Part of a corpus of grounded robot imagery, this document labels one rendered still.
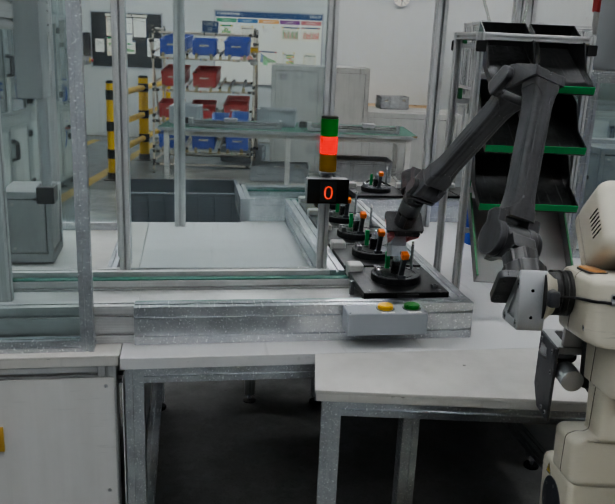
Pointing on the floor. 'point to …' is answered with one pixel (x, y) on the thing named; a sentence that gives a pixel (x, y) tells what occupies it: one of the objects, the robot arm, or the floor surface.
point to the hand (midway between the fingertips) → (397, 239)
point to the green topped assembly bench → (367, 132)
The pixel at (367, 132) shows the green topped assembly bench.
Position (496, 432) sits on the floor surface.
